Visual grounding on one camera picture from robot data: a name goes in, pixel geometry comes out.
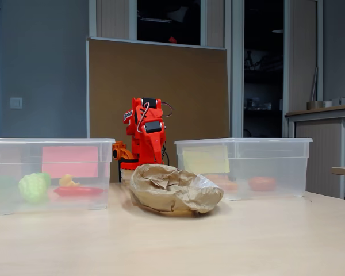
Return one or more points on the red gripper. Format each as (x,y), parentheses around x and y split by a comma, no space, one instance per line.
(153,126)

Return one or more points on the red toy chili pepper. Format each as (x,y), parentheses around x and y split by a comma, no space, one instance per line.
(80,191)

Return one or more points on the yellow toy banana bunch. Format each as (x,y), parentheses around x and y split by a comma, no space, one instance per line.
(67,181)

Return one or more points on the brown toy donut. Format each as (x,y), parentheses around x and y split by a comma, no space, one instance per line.
(261,184)

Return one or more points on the green toy apple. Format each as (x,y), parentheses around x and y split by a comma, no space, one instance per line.
(46,177)

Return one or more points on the light green toy grapes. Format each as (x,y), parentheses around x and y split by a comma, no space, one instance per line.
(31,187)

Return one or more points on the red robot arm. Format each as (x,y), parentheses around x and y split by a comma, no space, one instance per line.
(138,135)

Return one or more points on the yellow-green paper label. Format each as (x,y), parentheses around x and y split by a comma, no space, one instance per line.
(204,159)

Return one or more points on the pink paper label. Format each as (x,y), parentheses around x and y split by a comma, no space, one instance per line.
(69,161)

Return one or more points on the clear plastic bin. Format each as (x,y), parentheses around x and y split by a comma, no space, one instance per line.
(11,161)
(270,161)

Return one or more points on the orange table clamp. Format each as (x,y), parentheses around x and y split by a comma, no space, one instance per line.
(118,152)

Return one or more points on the wooden base block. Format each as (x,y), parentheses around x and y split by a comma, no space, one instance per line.
(126,176)

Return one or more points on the crumpled brown paper bag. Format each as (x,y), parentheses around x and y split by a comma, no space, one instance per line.
(166,195)

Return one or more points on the clear plastic wrap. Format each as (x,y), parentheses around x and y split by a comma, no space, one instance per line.
(202,181)

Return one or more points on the brown cork board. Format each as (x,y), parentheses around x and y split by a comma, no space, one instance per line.
(204,100)

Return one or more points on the small red object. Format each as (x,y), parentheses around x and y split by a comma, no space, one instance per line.
(172,39)

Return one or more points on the grey roller shutter cabinet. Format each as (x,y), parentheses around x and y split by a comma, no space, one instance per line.
(319,149)

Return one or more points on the grey leaning tube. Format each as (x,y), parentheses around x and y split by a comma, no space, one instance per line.
(314,86)

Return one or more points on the white light switch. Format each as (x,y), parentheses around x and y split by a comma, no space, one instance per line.
(16,103)

